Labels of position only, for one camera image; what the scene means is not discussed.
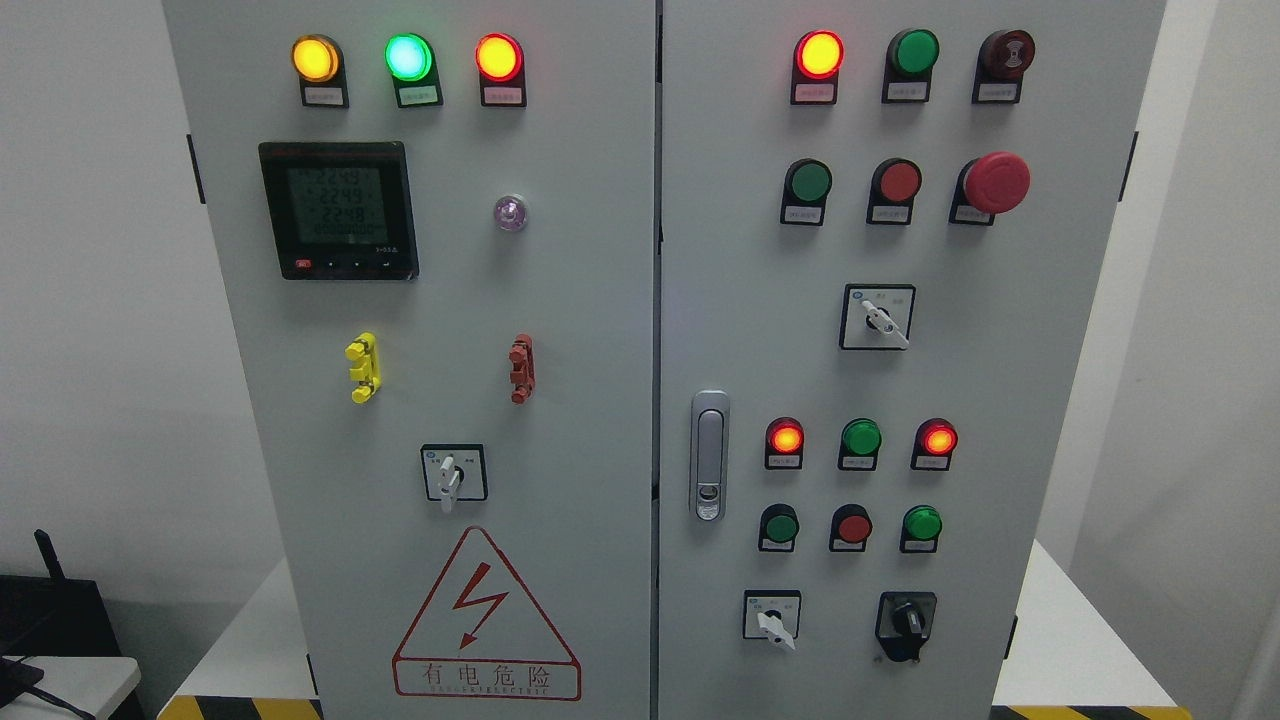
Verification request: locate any white rotary switch door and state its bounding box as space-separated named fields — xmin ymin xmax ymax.
xmin=420 ymin=445 xmax=489 ymax=514

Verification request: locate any lit green indicator light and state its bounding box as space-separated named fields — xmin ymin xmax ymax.
xmin=384 ymin=33 xmax=443 ymax=108

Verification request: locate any yellow indicator light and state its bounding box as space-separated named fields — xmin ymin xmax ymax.
xmin=291 ymin=35 xmax=349 ymax=108

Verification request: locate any red terminal clip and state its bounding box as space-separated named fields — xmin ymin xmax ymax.
xmin=508 ymin=333 xmax=536 ymax=405

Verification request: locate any lit red indicator lower left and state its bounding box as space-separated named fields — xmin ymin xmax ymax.
xmin=764 ymin=416 xmax=805 ymax=470

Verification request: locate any small purple lens indicator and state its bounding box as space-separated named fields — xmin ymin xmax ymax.
xmin=493 ymin=193 xmax=529 ymax=233

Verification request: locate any dark green push button lower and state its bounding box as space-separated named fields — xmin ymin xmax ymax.
xmin=756 ymin=503 xmax=800 ymax=553

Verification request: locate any green indicator lower middle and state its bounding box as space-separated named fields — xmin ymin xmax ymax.
xmin=837 ymin=418 xmax=883 ymax=471

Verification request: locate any green push button upper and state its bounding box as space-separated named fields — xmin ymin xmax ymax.
xmin=780 ymin=158 xmax=833 ymax=225

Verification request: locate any grey left cabinet door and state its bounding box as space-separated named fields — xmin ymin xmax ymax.
xmin=163 ymin=1 xmax=657 ymax=719

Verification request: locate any grey cabinet door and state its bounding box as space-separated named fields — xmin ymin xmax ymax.
xmin=163 ymin=1 xmax=657 ymax=719
xmin=655 ymin=1 xmax=1166 ymax=719

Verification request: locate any red push button lower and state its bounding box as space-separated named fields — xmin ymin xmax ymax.
xmin=828 ymin=503 xmax=874 ymax=553

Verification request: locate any red push button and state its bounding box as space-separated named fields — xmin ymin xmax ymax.
xmin=828 ymin=503 xmax=874 ymax=553
xmin=867 ymin=158 xmax=923 ymax=225

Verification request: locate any yellow terminal clip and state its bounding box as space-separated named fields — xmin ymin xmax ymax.
xmin=344 ymin=332 xmax=381 ymax=404

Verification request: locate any grey right cabinet door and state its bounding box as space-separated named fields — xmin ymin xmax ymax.
xmin=655 ymin=1 xmax=1166 ymax=719

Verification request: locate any lit red indicator lower right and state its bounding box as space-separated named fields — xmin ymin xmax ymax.
xmin=910 ymin=418 xmax=957 ymax=471

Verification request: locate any red push button upper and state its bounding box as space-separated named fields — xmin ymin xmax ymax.
xmin=867 ymin=158 xmax=923 ymax=225

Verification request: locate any red triangle warning sticker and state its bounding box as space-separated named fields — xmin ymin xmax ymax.
xmin=392 ymin=527 xmax=582 ymax=702

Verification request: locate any green push button lower right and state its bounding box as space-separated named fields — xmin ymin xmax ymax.
xmin=899 ymin=503 xmax=943 ymax=553

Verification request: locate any lit red indicator light left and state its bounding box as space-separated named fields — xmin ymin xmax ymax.
xmin=474 ymin=33 xmax=527 ymax=108

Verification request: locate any black digital power meter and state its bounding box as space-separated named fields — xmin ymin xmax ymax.
xmin=259 ymin=141 xmax=419 ymax=281

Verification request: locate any lit red indicator top right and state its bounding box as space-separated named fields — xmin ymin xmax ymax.
xmin=790 ymin=29 xmax=845 ymax=106

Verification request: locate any red emergency stop button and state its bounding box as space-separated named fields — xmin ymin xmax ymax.
xmin=948 ymin=151 xmax=1030 ymax=225

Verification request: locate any green indicator top right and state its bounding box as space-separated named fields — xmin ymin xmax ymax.
xmin=881 ymin=28 xmax=940 ymax=104

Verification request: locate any dark red buzzer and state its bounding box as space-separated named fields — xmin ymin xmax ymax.
xmin=972 ymin=29 xmax=1036 ymax=105

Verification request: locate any black yellow hazard tape right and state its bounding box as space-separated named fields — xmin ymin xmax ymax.
xmin=988 ymin=705 xmax=1193 ymax=720

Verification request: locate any black yellow hazard tape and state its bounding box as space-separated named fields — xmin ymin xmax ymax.
xmin=988 ymin=705 xmax=1193 ymax=720
xmin=157 ymin=694 xmax=324 ymax=720

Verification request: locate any black yellow hazard tape left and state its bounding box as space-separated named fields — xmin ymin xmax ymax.
xmin=157 ymin=694 xmax=324 ymax=720

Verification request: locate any white side table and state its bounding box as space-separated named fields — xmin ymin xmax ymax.
xmin=1 ymin=656 xmax=141 ymax=719

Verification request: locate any black device with antenna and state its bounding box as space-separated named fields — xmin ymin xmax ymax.
xmin=1 ymin=529 xmax=123 ymax=659

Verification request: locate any silver door lock handle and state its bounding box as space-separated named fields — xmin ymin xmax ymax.
xmin=689 ymin=389 xmax=730 ymax=521

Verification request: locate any white rotary switch upper right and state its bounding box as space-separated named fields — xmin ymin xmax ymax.
xmin=838 ymin=283 xmax=916 ymax=351

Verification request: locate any white rotary switch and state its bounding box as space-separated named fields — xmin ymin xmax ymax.
xmin=741 ymin=589 xmax=803 ymax=652
xmin=838 ymin=283 xmax=916 ymax=351

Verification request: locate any white rotary switch lower right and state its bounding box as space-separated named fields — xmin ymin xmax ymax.
xmin=741 ymin=589 xmax=803 ymax=652

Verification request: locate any black rotary selector switch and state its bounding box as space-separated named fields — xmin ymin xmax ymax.
xmin=876 ymin=591 xmax=937 ymax=664

